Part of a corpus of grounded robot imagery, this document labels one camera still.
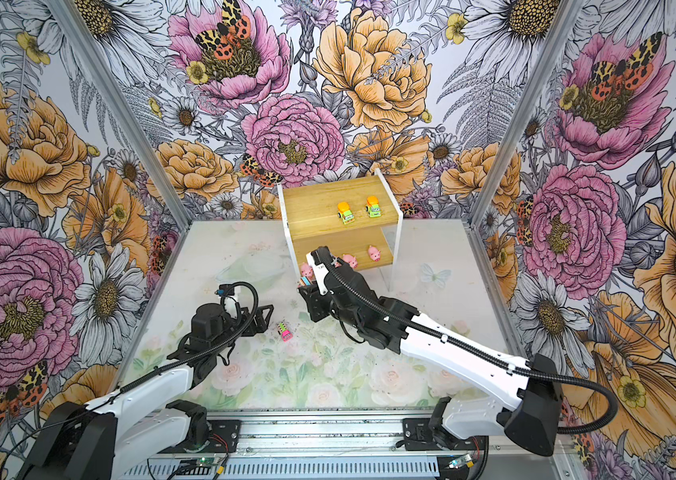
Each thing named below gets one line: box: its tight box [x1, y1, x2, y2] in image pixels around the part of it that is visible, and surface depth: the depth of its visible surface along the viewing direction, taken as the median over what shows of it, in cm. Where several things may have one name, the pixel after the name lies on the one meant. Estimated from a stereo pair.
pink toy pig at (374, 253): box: [368, 245, 381, 262], surface depth 91 cm
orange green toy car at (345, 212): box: [337, 201, 355, 225], surface depth 76 cm
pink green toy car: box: [276, 321, 293, 342], surface depth 92 cm
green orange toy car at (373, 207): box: [365, 195, 381, 218], surface depth 78 cm
